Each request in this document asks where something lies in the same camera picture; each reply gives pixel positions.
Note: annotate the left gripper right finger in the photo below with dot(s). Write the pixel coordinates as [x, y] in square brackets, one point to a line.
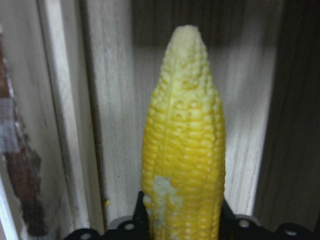
[242, 227]

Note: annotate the yellow corn cob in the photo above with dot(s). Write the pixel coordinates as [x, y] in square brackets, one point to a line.
[184, 144]

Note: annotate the wooden drawer with white handle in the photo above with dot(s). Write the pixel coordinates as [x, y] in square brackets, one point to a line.
[80, 74]

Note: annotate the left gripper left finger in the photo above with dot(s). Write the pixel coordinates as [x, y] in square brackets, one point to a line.
[136, 228]

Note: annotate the dark wooden drawer cabinet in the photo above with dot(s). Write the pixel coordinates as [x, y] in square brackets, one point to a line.
[288, 189]

